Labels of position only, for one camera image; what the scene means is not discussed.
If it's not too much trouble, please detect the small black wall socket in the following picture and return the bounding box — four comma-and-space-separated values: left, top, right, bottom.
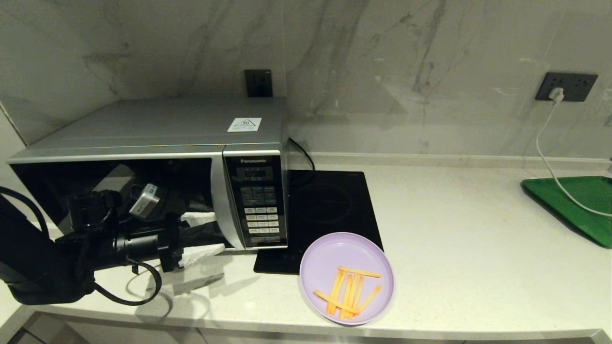
244, 70, 273, 99

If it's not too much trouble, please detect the black induction cooktop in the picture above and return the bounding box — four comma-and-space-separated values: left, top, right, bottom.
253, 170, 383, 276

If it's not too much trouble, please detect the wide black wall socket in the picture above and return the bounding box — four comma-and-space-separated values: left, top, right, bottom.
535, 72, 599, 102

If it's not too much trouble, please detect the white power cable with plug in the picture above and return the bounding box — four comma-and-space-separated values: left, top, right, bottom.
535, 87, 612, 218

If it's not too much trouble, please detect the purple plastic plate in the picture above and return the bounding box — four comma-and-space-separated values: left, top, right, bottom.
299, 232, 395, 327

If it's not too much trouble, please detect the green plastic tray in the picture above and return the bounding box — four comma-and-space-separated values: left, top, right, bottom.
520, 176, 612, 249

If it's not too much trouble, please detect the white warning sticker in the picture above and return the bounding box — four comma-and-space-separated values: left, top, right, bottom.
227, 118, 262, 132

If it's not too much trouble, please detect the orange french fry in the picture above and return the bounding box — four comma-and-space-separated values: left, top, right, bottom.
339, 274, 355, 320
326, 271, 346, 315
356, 285, 382, 314
346, 275, 361, 319
337, 267, 382, 279
313, 290, 360, 315
354, 276, 367, 309

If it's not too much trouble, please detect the silver Panasonic microwave oven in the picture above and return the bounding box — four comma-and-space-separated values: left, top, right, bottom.
6, 98, 291, 256

